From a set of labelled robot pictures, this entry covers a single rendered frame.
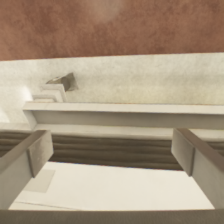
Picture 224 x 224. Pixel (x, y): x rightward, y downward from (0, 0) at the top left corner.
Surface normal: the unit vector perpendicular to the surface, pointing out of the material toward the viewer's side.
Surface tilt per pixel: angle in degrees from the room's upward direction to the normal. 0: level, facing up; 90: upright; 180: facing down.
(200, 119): 0
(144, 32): 0
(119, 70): 0
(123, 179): 90
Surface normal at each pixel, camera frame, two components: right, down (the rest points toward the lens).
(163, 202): -0.07, -0.79
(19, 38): -0.12, 0.62
